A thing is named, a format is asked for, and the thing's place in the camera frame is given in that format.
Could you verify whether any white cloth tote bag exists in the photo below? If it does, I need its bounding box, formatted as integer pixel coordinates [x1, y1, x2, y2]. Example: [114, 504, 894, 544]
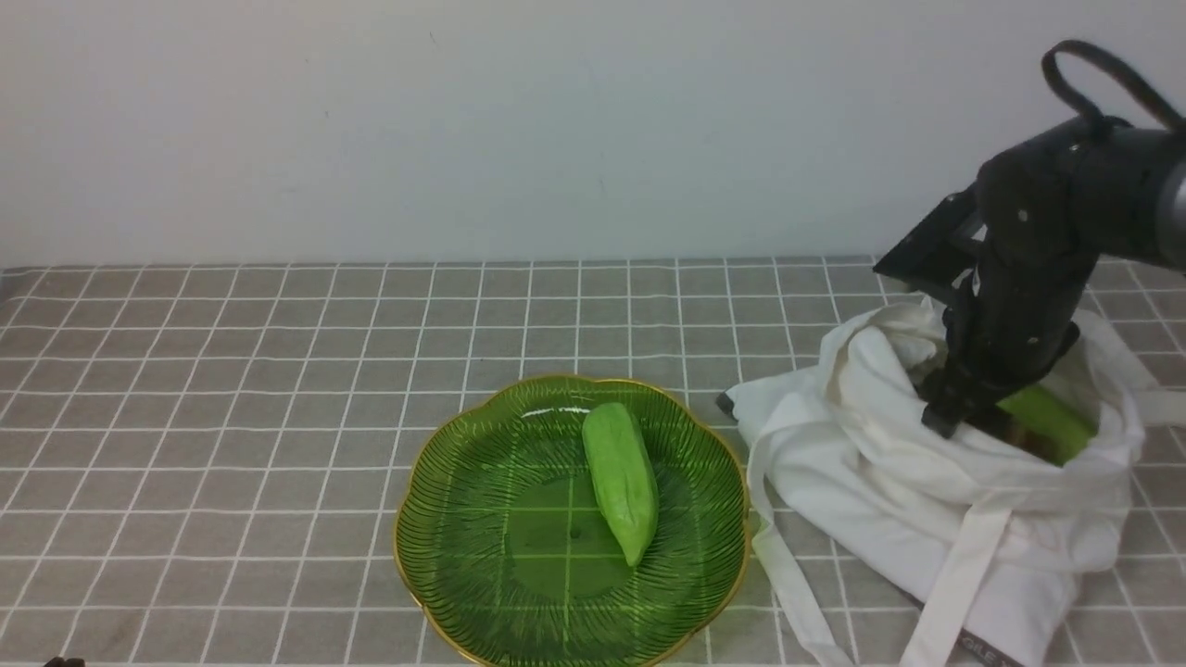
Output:
[720, 300, 1182, 666]

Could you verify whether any green glass plate gold rim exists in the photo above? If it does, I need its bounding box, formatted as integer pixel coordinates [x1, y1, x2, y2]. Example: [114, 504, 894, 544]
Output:
[394, 375, 752, 666]

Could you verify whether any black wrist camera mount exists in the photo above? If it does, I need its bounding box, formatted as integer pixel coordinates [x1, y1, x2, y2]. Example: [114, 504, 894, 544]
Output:
[874, 186, 983, 307]

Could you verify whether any black cable loop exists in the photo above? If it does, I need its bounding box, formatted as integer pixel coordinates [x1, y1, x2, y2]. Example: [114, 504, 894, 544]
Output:
[1041, 40, 1186, 132]

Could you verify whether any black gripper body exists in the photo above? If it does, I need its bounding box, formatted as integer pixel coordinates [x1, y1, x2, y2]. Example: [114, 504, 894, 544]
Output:
[943, 150, 1098, 396]

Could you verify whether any grey checked tablecloth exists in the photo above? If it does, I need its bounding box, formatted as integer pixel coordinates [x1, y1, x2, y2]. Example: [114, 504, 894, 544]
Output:
[0, 250, 1186, 667]

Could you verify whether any green loofah on plate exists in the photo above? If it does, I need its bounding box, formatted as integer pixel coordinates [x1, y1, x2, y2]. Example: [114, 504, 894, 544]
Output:
[582, 402, 658, 567]

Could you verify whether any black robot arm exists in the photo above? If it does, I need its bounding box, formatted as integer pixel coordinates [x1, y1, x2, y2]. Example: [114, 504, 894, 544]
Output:
[922, 117, 1182, 436]

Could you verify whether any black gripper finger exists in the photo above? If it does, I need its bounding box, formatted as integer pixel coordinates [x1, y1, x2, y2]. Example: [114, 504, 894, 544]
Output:
[920, 371, 997, 438]

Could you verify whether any small dark object bottom left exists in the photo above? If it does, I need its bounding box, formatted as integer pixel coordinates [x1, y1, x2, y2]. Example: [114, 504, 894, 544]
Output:
[44, 656, 87, 667]

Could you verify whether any green loofah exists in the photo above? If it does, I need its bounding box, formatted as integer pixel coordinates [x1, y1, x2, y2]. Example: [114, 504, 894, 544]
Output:
[582, 402, 658, 567]
[997, 385, 1098, 466]

